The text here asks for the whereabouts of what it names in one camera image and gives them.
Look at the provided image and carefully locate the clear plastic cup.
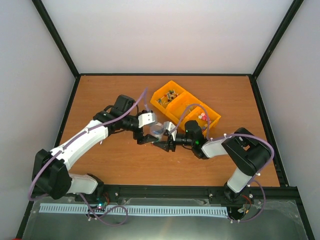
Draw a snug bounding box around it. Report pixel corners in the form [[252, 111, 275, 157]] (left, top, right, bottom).
[[149, 122, 165, 141]]

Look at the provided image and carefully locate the yellow three-compartment bin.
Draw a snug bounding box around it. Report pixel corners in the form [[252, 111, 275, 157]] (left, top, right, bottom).
[[150, 80, 221, 135]]

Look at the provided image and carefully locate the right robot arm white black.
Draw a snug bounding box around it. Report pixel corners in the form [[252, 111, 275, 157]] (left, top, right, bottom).
[[153, 120, 275, 203]]

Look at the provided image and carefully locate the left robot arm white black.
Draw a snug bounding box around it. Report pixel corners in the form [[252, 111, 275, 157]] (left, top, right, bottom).
[[28, 95, 157, 202]]

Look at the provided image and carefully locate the pile of star candies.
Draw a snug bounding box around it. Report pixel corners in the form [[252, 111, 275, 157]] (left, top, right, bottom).
[[198, 112, 212, 131]]

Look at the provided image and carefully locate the pile of lollipops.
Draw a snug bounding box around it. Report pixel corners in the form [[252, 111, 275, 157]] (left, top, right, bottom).
[[157, 89, 179, 106]]

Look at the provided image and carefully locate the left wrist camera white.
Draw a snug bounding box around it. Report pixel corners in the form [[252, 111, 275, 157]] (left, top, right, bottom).
[[137, 112, 158, 128]]

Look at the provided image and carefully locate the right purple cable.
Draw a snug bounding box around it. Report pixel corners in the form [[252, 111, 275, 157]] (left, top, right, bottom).
[[168, 103, 276, 224]]

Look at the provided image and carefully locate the purple cable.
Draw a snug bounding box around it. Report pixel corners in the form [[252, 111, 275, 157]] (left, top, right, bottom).
[[28, 86, 154, 226], [168, 103, 276, 224]]

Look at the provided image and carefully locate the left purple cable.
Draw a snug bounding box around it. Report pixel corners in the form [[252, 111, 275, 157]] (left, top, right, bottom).
[[28, 86, 154, 226]]

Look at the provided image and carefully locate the light blue cable duct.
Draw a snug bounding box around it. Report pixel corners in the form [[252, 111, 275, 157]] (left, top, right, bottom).
[[38, 203, 228, 218]]

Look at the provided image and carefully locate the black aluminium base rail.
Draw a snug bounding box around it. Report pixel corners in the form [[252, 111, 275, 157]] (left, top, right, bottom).
[[28, 182, 300, 206]]

